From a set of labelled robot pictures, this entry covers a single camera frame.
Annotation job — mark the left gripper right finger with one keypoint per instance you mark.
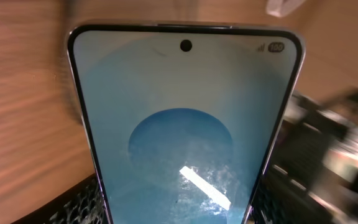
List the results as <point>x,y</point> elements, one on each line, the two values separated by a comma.
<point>268,203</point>

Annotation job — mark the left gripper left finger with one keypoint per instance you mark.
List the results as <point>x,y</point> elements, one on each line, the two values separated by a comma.
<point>82,203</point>

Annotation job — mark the turquoise screen smartphone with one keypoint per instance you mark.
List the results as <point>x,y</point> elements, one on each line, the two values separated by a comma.
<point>181,119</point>

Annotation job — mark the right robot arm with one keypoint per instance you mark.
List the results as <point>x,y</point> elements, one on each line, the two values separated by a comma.
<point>312,176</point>

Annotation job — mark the white power strip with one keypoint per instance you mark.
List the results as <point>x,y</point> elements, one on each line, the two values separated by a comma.
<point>282,8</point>

